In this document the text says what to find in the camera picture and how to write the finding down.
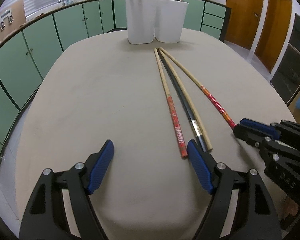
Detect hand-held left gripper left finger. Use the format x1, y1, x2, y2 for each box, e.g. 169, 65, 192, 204
19, 139, 115, 240

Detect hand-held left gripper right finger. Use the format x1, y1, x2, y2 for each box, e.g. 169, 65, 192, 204
187, 139, 282, 240

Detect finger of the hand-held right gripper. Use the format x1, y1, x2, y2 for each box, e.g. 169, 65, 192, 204
233, 124, 300, 157
239, 117, 300, 153

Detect plain wooden chopstick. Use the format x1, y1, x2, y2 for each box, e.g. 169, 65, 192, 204
157, 49, 213, 153

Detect wooden chopstick red printed handle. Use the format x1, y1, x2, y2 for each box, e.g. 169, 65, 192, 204
154, 48, 189, 160

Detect white two-compartment utensil holder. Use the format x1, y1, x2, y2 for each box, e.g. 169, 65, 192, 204
125, 0, 189, 45

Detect brown stool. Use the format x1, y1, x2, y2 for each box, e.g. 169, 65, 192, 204
280, 192, 300, 220

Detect wooden door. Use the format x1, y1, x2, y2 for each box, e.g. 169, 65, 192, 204
225, 0, 265, 50
254, 0, 294, 73

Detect green lower kitchen cabinets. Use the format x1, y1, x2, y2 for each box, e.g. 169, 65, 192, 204
0, 0, 232, 180

